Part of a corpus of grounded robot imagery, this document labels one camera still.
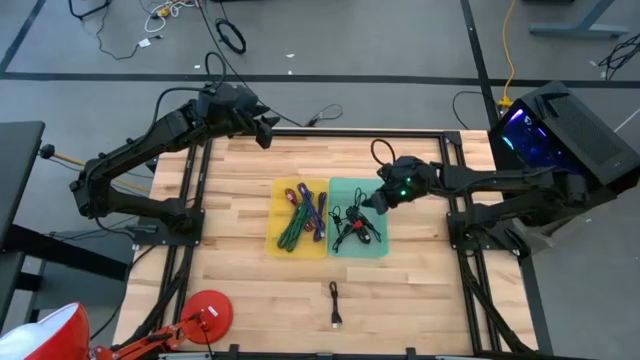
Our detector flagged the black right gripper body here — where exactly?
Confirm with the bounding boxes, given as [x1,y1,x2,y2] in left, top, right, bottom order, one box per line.
[376,155,442,210]

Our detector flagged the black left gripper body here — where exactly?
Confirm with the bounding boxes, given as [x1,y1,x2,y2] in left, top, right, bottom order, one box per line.
[195,82,262,137]

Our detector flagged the black cable with red tie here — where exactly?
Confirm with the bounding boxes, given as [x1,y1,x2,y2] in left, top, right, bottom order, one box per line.
[344,207,374,245]

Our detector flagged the thin black looped cable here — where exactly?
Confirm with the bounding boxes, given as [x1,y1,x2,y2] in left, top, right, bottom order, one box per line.
[329,224,354,254]

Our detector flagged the short blue braided cable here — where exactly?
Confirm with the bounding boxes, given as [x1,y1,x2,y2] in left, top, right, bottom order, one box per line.
[315,191,329,224]

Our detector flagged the long blue braided cable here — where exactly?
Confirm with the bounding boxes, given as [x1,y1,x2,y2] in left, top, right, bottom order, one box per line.
[296,182,327,242]

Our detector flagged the red braided cable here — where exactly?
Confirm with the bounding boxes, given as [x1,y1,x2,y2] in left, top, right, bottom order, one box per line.
[284,187,316,233]

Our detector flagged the green braided cable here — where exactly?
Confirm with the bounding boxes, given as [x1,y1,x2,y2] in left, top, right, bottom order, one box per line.
[287,201,314,241]
[277,212,304,254]

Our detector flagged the teal plastic bin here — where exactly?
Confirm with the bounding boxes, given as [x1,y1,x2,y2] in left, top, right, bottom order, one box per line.
[327,178,390,260]

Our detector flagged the yellow plastic bin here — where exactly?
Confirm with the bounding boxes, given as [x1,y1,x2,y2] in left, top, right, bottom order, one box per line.
[264,178,330,260]

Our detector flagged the grey computer stand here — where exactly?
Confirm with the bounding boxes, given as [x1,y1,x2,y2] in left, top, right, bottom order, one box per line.
[492,192,619,259]

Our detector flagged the wooden stick with black knob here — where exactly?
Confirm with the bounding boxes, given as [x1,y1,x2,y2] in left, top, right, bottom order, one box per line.
[38,143,151,195]

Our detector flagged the black computer tower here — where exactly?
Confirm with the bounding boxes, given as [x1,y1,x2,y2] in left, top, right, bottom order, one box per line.
[487,80,640,199]

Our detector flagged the red lamp base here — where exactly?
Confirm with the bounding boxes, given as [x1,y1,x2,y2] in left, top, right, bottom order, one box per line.
[179,289,235,345]

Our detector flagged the grey desk leg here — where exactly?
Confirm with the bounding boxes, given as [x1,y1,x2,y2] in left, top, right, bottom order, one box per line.
[528,0,632,40]

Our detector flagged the black side table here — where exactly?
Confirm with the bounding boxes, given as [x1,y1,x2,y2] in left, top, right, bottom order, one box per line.
[0,120,130,331]

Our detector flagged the red lamp head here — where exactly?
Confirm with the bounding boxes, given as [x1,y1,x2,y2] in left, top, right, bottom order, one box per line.
[0,301,92,360]

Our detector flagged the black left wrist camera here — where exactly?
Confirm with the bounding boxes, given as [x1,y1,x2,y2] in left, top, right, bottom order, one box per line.
[219,83,256,109]

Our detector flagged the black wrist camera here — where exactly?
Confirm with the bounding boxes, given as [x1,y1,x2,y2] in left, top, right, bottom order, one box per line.
[219,83,256,109]
[389,172,419,201]

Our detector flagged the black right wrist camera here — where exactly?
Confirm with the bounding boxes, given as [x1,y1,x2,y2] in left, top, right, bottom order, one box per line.
[389,172,419,201]

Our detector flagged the long black floor cable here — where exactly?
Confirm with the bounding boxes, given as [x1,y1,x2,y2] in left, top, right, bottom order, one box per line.
[197,0,344,129]

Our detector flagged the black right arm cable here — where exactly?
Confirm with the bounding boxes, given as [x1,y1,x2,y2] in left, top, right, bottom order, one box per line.
[370,138,399,167]

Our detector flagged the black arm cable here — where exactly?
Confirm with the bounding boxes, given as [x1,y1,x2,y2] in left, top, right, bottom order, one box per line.
[151,50,227,146]
[370,138,399,167]

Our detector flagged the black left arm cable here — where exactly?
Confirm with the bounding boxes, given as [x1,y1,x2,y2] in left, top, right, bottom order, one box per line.
[151,50,227,146]

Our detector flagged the black aluminium table frame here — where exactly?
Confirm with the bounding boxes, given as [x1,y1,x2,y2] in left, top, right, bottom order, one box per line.
[112,126,539,359]

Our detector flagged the black cable loop by computer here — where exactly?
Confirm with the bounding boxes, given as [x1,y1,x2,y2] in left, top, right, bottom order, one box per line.
[452,90,496,131]

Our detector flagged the coiled black floor cable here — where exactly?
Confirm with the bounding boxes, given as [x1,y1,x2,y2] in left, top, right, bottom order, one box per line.
[214,17,248,56]

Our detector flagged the yellow floor cable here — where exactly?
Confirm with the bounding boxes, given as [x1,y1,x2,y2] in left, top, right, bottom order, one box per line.
[497,0,519,110]

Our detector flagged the black USB cable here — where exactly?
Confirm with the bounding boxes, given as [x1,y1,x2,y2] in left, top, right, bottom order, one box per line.
[328,280,344,330]

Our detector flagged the white cable bundle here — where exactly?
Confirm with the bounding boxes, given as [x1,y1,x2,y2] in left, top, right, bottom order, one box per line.
[143,0,199,35]

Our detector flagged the thin black floor cable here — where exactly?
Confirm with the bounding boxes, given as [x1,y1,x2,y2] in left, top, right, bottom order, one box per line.
[94,0,164,61]

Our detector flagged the tangled black floor cables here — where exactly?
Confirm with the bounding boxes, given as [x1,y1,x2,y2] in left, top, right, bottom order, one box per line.
[598,32,640,81]

